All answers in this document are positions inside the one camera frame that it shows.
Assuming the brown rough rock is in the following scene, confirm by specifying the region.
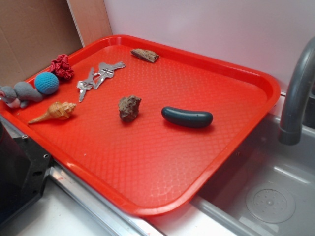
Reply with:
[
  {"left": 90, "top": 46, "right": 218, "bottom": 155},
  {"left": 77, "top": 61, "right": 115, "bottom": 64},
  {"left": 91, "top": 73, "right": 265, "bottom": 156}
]
[{"left": 118, "top": 95, "right": 142, "bottom": 122}]

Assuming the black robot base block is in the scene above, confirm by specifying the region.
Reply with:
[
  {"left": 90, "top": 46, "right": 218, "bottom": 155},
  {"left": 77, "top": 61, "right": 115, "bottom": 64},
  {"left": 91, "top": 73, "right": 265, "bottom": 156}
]
[{"left": 0, "top": 124, "right": 52, "bottom": 228}]

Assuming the red plastic tray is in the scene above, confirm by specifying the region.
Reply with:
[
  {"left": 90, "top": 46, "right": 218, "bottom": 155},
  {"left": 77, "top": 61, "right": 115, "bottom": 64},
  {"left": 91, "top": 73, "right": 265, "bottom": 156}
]
[{"left": 0, "top": 35, "right": 280, "bottom": 216}]

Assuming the dark green toy pickle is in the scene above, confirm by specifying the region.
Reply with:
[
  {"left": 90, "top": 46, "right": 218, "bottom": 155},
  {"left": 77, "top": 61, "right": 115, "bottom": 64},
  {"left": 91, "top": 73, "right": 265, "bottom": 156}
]
[{"left": 161, "top": 106, "right": 213, "bottom": 128}]

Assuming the brown wood bark piece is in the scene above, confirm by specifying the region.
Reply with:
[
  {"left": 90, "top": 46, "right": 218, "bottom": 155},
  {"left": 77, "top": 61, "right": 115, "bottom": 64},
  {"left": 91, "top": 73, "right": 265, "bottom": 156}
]
[{"left": 130, "top": 48, "right": 159, "bottom": 63}]

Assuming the silver key bunch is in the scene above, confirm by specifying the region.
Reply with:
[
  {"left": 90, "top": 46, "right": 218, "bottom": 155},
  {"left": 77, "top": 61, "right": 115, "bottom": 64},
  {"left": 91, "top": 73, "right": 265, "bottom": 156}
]
[{"left": 76, "top": 61, "right": 126, "bottom": 102}]

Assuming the orange spiral seashell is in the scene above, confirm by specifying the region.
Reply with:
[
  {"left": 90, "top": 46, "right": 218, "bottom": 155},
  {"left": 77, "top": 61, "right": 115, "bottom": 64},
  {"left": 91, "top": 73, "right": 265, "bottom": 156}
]
[{"left": 28, "top": 102, "right": 77, "bottom": 124}]

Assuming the red fabric scrunchie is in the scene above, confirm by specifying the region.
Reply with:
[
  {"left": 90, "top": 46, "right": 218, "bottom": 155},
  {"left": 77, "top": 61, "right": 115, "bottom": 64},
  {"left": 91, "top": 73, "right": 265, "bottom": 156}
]
[{"left": 49, "top": 54, "right": 74, "bottom": 80}]

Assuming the blue crochet ball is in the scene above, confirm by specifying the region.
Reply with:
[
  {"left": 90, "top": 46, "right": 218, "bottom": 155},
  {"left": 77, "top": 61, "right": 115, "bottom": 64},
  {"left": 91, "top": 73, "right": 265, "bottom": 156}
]
[{"left": 34, "top": 72, "right": 59, "bottom": 95}]

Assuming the grey plastic sink basin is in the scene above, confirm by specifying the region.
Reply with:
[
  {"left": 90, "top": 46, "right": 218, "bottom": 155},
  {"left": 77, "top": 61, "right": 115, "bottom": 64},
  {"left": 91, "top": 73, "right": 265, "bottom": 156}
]
[{"left": 192, "top": 115, "right": 315, "bottom": 236}]

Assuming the grey sink faucet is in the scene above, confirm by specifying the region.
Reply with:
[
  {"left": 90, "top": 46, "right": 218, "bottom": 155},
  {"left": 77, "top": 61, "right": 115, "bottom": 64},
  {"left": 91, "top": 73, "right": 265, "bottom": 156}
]
[{"left": 278, "top": 38, "right": 315, "bottom": 145}]

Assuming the grey plush toy animal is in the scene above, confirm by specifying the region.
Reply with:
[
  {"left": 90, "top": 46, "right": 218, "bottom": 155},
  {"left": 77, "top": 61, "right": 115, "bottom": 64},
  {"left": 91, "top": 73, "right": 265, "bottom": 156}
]
[{"left": 0, "top": 82, "right": 44, "bottom": 109}]

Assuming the brown cardboard panel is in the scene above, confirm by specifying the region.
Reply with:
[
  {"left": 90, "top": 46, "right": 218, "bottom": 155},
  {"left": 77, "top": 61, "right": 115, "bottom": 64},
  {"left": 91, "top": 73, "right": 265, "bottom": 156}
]
[{"left": 0, "top": 0, "right": 112, "bottom": 86}]

